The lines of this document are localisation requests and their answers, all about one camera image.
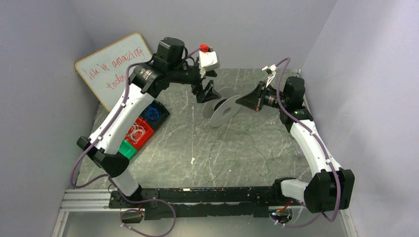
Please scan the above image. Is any whiteboard with red writing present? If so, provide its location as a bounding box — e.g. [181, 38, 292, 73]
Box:
[75, 33, 152, 111]

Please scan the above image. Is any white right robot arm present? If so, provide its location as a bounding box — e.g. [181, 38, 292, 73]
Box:
[236, 77, 355, 213]

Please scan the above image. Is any white cable coil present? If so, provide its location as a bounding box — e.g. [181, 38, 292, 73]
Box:
[126, 121, 147, 142]

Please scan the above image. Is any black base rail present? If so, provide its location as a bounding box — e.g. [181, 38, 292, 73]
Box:
[108, 186, 299, 220]

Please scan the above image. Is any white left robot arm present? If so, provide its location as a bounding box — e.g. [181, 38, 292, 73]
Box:
[77, 37, 220, 202]

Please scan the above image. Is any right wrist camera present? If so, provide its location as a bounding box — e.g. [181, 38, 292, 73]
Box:
[262, 64, 278, 88]

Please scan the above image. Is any green storage bin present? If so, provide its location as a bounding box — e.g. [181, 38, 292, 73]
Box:
[119, 140, 137, 160]

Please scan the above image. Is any black storage bin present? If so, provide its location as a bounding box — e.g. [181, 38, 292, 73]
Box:
[140, 100, 170, 131]

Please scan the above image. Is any white perforated filament spool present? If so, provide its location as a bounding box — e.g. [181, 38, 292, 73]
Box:
[202, 87, 242, 127]

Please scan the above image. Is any blue cable coil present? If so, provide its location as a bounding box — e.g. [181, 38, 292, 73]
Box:
[144, 105, 162, 122]

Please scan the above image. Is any red storage bin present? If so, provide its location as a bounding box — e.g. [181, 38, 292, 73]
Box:
[125, 117, 155, 150]

